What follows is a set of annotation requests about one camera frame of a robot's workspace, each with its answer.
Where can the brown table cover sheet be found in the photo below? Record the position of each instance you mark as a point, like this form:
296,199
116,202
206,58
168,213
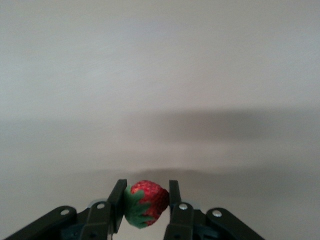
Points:
160,75

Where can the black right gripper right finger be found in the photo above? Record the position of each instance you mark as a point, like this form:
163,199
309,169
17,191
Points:
185,222

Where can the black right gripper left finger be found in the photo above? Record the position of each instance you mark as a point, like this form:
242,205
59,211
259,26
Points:
100,220

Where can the red toy strawberry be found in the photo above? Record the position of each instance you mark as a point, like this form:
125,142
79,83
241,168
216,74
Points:
152,197

